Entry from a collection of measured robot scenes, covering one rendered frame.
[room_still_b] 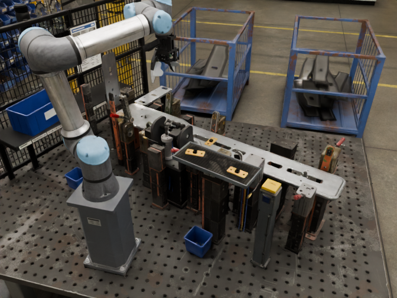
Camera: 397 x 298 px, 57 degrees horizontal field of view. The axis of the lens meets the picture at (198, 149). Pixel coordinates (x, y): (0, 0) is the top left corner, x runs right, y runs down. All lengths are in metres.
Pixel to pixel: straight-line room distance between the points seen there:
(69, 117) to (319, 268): 1.27
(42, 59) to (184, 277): 1.08
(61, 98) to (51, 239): 0.84
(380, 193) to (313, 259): 1.76
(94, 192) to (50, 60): 0.54
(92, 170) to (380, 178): 2.82
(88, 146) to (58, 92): 0.22
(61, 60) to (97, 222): 0.68
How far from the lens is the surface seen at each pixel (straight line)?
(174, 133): 1.79
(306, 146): 2.61
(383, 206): 3.42
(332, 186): 1.82
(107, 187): 1.52
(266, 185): 1.50
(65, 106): 1.47
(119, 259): 1.75
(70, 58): 1.26
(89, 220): 1.61
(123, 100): 2.05
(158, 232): 1.93
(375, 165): 3.87
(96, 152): 1.43
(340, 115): 4.23
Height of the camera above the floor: 2.11
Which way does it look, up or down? 35 degrees down
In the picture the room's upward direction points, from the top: straight up
